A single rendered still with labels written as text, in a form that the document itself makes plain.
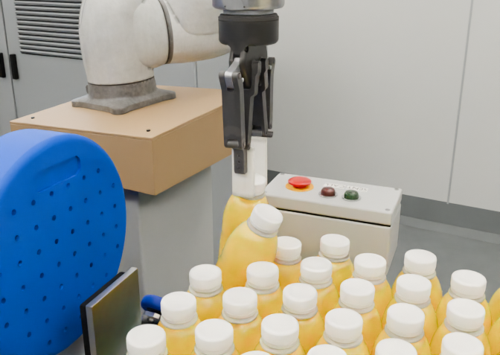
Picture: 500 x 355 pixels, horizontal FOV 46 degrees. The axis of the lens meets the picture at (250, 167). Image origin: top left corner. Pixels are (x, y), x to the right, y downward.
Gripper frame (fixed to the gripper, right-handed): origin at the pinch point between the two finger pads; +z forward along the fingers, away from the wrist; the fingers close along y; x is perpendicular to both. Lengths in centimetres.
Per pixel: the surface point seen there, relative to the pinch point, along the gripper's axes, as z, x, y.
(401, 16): 1, -19, -259
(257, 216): 3.3, 4.3, 8.0
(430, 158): 77, 3, -257
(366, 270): 9.6, 17.3, 5.0
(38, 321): 14.3, -18.2, 22.8
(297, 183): 5.7, 3.2, -11.0
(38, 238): 4.2, -18.1, 21.1
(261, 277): 9.1, 6.3, 11.9
